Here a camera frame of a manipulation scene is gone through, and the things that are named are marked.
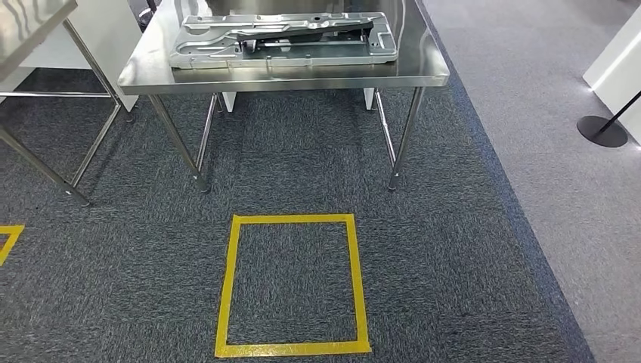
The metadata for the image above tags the white panel stand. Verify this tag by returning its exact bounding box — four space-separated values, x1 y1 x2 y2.
221 87 376 113

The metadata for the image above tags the white cabinet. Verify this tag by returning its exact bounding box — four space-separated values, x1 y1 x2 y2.
19 0 144 112

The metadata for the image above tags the stainless steel workbench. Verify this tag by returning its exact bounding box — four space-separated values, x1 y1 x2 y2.
117 0 451 194

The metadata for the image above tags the white box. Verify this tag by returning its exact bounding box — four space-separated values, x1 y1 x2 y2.
582 19 641 147

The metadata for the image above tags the long black plastic frame part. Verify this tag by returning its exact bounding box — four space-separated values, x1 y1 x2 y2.
234 19 376 54

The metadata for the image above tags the stamped grey metal panel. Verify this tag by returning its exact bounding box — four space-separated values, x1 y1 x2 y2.
169 11 400 70

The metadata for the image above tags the yellow floor tape square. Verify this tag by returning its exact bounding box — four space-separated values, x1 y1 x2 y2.
0 225 26 268
214 213 373 359

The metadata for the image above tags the stainless steel table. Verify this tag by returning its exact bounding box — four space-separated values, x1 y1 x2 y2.
0 0 125 207

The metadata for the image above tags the black stanchion post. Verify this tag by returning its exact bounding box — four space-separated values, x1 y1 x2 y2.
576 90 641 149

